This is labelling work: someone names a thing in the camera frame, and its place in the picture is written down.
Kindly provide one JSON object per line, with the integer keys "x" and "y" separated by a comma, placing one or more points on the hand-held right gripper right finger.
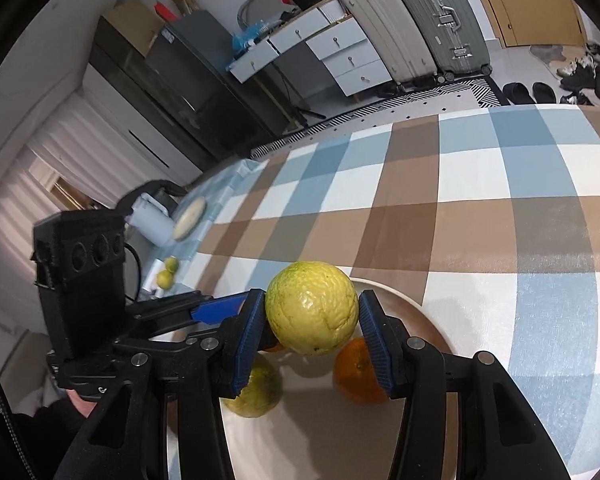
{"x": 377, "y": 345}

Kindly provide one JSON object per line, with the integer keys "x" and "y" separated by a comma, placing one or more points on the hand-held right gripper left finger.
{"x": 247, "y": 345}

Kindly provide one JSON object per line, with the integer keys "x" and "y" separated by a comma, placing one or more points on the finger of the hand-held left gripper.
{"x": 170, "y": 332}
{"x": 215, "y": 310}

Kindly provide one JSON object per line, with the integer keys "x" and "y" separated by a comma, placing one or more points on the smooth yellow guava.
{"x": 312, "y": 310}

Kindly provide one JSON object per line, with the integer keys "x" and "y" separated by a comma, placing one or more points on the large beige plate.
{"x": 305, "y": 435}

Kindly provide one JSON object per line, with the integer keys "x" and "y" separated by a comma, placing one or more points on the person's left forearm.
{"x": 50, "y": 440}

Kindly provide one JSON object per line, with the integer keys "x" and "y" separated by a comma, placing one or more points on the person's left hand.
{"x": 82, "y": 402}

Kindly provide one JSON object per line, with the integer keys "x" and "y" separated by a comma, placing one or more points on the bumpy yellow-green fruit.
{"x": 260, "y": 390}

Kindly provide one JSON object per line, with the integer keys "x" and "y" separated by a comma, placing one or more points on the small green citrus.
{"x": 164, "y": 279}

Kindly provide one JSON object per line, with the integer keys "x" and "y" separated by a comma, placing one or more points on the small white box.
{"x": 153, "y": 277}

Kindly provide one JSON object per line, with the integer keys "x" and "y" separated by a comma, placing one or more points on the white kettle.
{"x": 152, "y": 225}

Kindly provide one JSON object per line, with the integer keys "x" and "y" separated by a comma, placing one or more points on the white sheer curtain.
{"x": 25, "y": 200}

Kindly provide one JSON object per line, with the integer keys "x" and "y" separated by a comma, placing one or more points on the small beige plate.
{"x": 190, "y": 217}

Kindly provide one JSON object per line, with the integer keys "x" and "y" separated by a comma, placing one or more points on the black jacket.
{"x": 150, "y": 187}

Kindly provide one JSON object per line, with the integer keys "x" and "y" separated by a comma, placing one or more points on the light blue checkered tablecloth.
{"x": 215, "y": 195}

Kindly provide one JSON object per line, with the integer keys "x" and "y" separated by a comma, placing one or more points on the dark tall cabinet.
{"x": 125, "y": 85}

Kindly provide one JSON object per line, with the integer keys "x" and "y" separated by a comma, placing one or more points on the grey fridge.
{"x": 190, "y": 60}

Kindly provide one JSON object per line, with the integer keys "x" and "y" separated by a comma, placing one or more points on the black white patterned rug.
{"x": 380, "y": 107}

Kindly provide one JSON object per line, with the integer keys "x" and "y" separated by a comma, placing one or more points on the blue plastic bag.
{"x": 242, "y": 40}

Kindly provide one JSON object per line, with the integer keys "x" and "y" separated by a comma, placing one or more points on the red box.
{"x": 163, "y": 10}

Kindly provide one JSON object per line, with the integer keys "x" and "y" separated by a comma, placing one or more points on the black slipper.
{"x": 516, "y": 94}
{"x": 545, "y": 92}

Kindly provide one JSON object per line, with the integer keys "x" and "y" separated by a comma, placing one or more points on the white desk with drawers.
{"x": 340, "y": 50}

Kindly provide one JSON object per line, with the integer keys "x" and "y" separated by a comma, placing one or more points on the flat cardboard pieces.
{"x": 185, "y": 0}

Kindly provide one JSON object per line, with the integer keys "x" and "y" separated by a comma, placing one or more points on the beige suitcase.
{"x": 380, "y": 25}

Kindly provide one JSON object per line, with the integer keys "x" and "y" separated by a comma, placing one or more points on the silver suitcase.
{"x": 440, "y": 15}

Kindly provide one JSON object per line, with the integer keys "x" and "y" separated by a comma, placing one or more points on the grey door mat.
{"x": 550, "y": 53}

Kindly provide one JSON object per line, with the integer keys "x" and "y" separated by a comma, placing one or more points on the pile of mixed shoes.
{"x": 587, "y": 77}

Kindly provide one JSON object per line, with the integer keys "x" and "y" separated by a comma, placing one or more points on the wooden door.
{"x": 530, "y": 5}

